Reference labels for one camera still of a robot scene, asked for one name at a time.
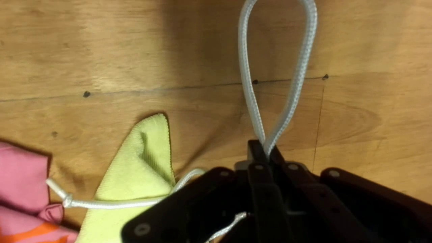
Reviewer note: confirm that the pink cloth orange print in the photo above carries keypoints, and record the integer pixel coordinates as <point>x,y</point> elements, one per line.
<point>26,213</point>

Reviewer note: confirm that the yellow-green cloth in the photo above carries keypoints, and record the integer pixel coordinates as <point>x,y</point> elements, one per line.
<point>141,169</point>

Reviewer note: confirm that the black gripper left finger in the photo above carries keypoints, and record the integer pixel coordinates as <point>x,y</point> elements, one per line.
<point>259,165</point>

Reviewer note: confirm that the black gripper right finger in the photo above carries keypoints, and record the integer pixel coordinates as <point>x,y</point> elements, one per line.
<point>280,168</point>

